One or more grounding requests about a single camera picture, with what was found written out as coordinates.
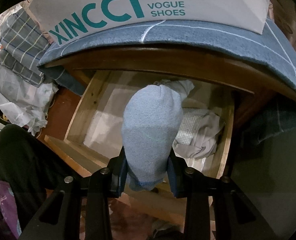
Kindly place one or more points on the grey plaid bedding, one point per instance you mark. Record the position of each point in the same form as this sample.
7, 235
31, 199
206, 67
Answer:
22, 45

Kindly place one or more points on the white plastic bag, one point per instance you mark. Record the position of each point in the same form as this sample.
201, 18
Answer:
20, 100

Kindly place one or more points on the pale grey underwear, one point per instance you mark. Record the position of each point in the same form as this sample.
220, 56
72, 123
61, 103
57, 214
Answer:
209, 136

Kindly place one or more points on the white textured underwear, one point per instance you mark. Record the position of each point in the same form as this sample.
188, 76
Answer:
188, 127

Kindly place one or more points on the white shoe box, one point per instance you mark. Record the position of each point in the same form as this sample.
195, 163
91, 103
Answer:
88, 2

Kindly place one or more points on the light blue underwear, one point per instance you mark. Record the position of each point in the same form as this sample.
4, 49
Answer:
150, 125

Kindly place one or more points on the wooden drawer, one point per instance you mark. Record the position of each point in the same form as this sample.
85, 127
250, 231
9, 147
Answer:
70, 150

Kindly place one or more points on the wooden nightstand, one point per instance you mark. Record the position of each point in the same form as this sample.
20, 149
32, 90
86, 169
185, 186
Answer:
163, 60

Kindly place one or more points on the person's black trouser leg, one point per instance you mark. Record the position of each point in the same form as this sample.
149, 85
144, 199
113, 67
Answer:
25, 160

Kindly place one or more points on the blue checked cloth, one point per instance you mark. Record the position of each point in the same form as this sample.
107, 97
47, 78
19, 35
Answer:
213, 37

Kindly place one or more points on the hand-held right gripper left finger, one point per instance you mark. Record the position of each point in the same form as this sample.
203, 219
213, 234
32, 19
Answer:
122, 180

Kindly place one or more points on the purple cloth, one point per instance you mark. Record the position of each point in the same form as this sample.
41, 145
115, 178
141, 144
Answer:
5, 205

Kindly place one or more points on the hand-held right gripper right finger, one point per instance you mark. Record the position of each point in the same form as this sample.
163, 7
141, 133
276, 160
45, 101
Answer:
172, 180

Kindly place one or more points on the white grey underwear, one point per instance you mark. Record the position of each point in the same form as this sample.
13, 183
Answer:
181, 86

